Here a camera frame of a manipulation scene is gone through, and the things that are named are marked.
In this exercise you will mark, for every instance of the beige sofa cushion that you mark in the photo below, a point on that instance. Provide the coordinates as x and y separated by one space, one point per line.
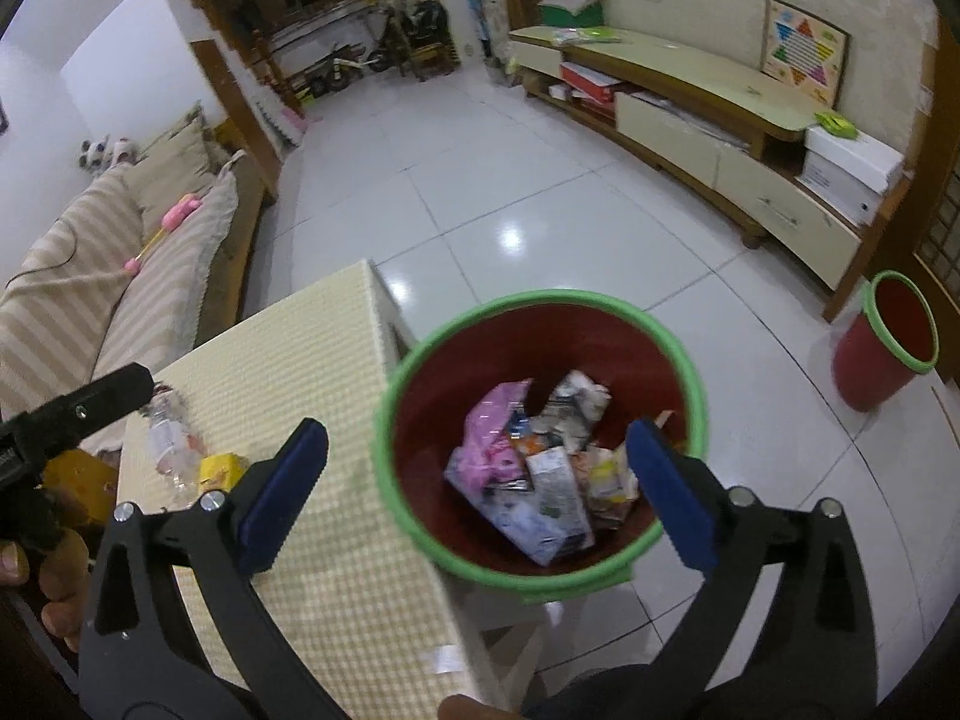
176 165

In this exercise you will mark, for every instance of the checkered yellow tablecloth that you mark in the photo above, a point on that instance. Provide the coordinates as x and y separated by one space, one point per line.
330 330

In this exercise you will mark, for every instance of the white storage box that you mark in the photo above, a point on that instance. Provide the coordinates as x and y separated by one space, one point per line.
847 165

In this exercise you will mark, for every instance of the pink toy wand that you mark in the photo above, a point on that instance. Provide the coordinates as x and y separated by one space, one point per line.
180 211

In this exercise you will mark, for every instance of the yellow green plastic bag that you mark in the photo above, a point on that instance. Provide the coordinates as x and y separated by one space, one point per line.
589 35

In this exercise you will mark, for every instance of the pink plastic wrapper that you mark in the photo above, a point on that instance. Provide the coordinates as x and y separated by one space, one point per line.
487 450

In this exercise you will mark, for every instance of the striped beige sofa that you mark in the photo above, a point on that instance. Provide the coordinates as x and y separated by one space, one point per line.
150 292

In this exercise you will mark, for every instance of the light blue toothpaste box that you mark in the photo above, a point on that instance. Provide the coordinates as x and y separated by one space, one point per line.
540 532

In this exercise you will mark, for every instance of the printed paper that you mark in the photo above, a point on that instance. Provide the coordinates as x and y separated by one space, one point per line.
607 487
577 405

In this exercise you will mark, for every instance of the person's left hand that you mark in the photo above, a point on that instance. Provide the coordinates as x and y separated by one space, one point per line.
64 570

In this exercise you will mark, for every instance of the framed star checkers board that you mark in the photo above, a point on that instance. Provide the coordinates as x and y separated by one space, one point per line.
802 52

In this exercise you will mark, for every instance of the small wooden chair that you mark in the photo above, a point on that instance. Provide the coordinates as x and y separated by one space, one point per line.
431 60

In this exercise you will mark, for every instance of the clear plastic bottle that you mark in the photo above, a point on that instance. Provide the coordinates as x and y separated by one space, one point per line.
169 442

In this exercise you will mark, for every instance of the red bin with green rim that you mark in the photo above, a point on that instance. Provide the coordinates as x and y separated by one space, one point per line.
450 360
862 360

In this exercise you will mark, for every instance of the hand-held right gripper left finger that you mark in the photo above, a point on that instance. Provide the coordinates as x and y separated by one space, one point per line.
285 495

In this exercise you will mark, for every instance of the red flat box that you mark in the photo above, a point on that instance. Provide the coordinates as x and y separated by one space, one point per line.
589 82

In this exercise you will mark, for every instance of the black and white plush toy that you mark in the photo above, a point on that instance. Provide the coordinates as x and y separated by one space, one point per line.
105 154

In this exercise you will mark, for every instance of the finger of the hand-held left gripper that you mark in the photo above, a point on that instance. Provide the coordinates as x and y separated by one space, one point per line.
75 412

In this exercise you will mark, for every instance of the colourful tall board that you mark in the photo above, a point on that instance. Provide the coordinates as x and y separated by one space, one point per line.
472 0

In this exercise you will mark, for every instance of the white balance bike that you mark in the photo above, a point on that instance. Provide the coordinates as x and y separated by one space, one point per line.
341 71

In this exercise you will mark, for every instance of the small green packet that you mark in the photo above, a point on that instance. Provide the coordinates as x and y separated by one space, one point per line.
834 124

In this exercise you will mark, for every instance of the cream wooden TV cabinet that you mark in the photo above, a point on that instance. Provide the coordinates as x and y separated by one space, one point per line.
675 67

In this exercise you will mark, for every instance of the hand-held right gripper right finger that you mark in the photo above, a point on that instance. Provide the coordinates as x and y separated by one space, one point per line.
671 495

